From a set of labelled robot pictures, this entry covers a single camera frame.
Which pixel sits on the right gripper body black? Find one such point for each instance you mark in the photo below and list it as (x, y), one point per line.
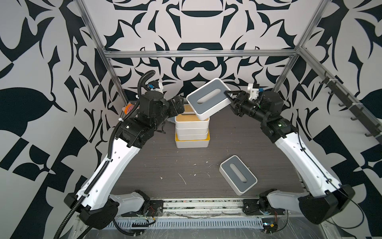
(236, 101)

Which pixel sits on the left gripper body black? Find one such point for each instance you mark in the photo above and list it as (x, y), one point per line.
(178, 104)

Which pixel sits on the wood top tissue box front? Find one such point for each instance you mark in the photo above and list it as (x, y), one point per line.
(188, 120)

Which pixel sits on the wood tissue box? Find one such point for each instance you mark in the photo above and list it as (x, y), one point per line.
(192, 131)
(191, 137)
(188, 120)

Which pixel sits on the grey top tissue box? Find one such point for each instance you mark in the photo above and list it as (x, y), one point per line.
(209, 98)
(237, 175)

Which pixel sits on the yellow top tissue box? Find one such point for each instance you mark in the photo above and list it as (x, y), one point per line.
(192, 144)

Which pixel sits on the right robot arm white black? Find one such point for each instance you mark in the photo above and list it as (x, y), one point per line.
(326, 196)

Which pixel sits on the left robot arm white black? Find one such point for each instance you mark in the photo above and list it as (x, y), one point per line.
(96, 206)

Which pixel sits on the cartoon boy plush toy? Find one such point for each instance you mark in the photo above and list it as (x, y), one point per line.
(128, 108)

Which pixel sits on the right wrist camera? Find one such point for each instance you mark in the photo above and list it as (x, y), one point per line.
(254, 90)

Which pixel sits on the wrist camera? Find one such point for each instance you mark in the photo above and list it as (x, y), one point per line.
(156, 86)
(254, 90)

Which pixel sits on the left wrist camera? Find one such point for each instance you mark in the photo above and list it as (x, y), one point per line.
(156, 86)

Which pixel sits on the aluminium frame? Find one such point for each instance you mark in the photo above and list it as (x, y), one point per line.
(188, 43)

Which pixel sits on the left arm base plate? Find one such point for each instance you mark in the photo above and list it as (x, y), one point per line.
(150, 208)

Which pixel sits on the white slotted cable duct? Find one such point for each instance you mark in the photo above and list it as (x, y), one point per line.
(188, 223)

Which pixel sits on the black wall hook rack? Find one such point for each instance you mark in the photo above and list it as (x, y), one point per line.
(349, 102)

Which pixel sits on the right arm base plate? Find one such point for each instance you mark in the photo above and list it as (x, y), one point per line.
(253, 206)

